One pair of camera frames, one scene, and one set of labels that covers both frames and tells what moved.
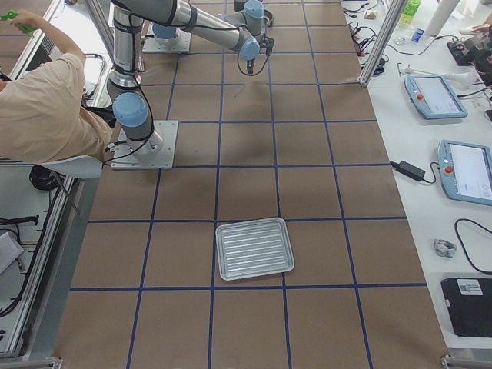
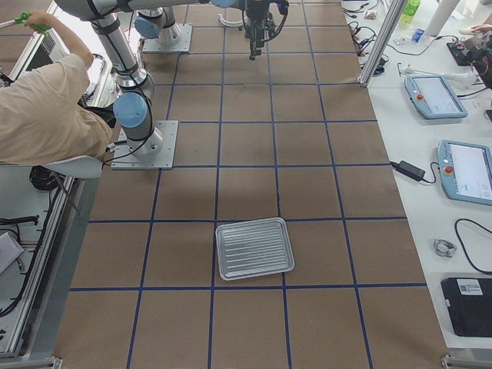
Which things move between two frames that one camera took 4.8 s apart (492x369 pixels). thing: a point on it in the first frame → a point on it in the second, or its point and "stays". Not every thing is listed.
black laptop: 469,302 stays
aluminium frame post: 393,15 stays
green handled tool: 11,14 → 23,18
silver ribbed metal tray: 254,248 stays
